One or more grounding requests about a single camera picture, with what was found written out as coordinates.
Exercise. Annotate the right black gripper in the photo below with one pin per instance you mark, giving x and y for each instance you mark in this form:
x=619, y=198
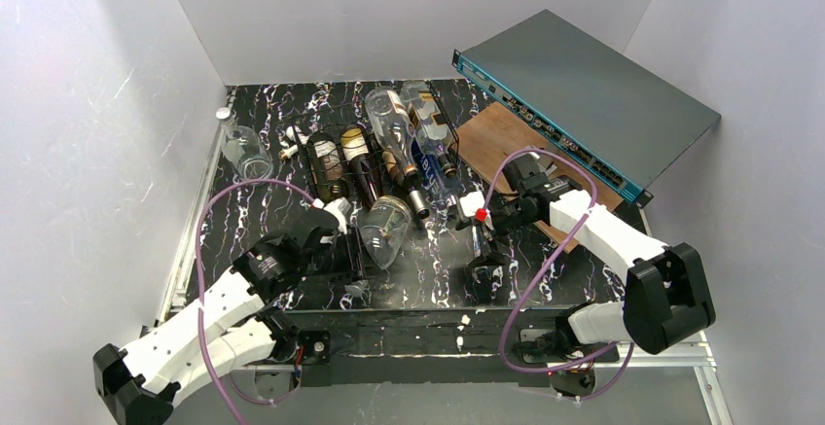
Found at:
x=492, y=225

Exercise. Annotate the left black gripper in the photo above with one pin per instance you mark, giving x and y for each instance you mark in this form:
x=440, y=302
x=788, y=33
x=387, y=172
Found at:
x=351, y=241

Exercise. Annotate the clear bottle dark label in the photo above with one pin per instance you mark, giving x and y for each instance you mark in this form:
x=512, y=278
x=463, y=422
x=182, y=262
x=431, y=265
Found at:
x=378, y=235

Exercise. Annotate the clear bottle red label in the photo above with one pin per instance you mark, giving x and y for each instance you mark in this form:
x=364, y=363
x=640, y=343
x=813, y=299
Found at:
x=243, y=148

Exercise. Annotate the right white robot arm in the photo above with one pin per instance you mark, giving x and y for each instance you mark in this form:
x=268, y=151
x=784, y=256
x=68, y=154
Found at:
x=667, y=297

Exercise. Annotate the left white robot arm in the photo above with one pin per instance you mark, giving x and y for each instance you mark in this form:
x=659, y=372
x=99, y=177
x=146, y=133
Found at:
x=233, y=325

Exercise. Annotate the dark wine bottle silver cap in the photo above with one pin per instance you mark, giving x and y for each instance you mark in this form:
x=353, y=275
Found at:
x=327, y=167

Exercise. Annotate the dark wine bottle gold cap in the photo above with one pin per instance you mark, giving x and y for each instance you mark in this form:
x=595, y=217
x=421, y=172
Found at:
x=362, y=164

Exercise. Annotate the blue label clear bottle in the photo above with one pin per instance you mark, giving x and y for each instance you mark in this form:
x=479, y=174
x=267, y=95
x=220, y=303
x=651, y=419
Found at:
x=443, y=190

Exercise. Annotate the clear bottle gold label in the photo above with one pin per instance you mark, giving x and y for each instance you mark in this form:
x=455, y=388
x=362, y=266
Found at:
x=434, y=133

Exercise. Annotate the clear bottle brown neck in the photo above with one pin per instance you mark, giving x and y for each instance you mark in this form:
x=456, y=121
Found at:
x=393, y=128

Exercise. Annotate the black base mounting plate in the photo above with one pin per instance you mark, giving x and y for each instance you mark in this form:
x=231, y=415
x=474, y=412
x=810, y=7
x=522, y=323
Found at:
x=408, y=346

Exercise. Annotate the brown wooden board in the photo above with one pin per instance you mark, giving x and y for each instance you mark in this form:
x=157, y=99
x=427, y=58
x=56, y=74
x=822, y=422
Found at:
x=488, y=138

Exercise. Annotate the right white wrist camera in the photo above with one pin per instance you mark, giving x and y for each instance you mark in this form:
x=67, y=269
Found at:
x=471, y=208

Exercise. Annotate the grey metal bracket stand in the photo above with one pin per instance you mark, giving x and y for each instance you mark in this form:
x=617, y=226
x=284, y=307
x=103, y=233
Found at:
x=547, y=164

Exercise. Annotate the black wire wine rack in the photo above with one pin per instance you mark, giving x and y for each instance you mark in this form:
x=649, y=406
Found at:
x=335, y=120

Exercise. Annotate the teal network switch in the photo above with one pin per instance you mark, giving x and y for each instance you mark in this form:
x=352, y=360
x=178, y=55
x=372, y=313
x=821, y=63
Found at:
x=618, y=120

